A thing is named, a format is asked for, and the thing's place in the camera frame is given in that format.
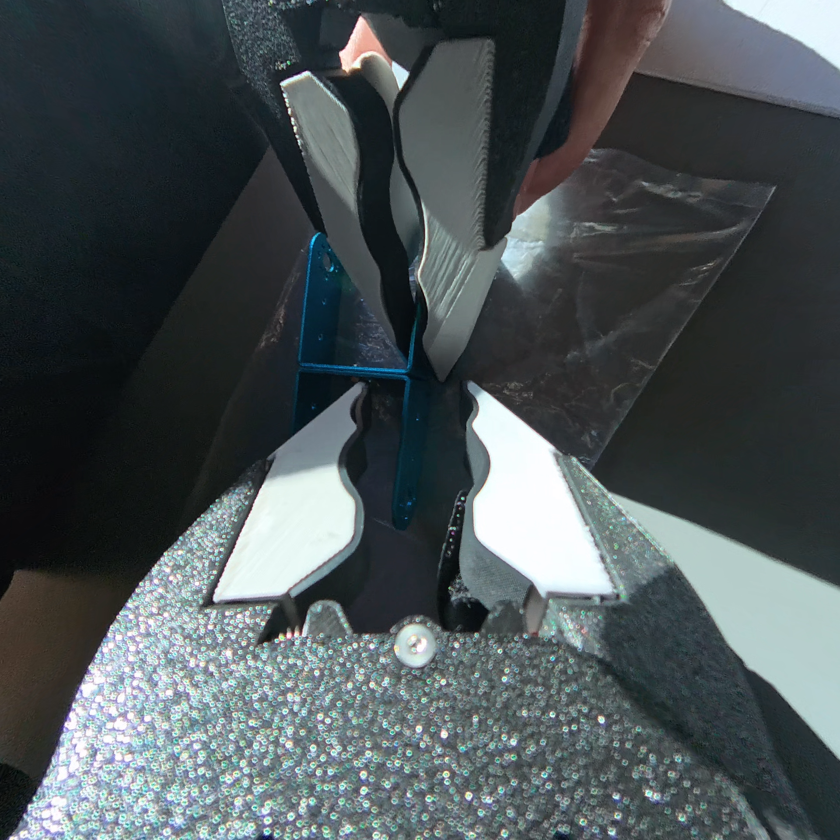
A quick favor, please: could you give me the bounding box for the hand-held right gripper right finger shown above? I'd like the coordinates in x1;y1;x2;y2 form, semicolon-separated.
464;384;620;605

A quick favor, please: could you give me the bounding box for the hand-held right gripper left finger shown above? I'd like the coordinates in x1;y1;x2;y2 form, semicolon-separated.
210;385;368;607

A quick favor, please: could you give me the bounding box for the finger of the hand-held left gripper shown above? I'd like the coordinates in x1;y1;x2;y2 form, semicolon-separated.
280;69;420;349
394;37;513;382

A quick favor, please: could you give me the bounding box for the blue metal bracket assembly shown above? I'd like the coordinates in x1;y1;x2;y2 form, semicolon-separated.
296;234;442;531

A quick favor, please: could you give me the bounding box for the person's left hand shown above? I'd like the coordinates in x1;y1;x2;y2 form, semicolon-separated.
515;0;673;217

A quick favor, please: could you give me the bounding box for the clear plastic bag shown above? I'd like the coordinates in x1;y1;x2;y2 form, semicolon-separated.
250;147;778;471

